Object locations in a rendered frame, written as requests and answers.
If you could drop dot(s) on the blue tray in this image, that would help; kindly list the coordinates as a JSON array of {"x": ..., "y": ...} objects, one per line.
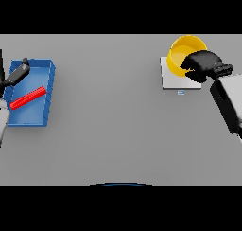
[{"x": 31, "y": 111}]

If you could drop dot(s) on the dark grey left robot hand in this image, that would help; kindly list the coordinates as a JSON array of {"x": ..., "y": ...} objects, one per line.
[{"x": 17, "y": 73}]

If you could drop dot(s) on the red beaker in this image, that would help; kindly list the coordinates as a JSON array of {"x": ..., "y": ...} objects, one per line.
[{"x": 27, "y": 97}]

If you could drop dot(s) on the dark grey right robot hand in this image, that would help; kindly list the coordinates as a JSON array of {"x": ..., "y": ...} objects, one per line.
[{"x": 203, "y": 64}]

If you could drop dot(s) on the yellow bowl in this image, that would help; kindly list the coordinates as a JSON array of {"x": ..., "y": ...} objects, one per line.
[{"x": 180, "y": 53}]

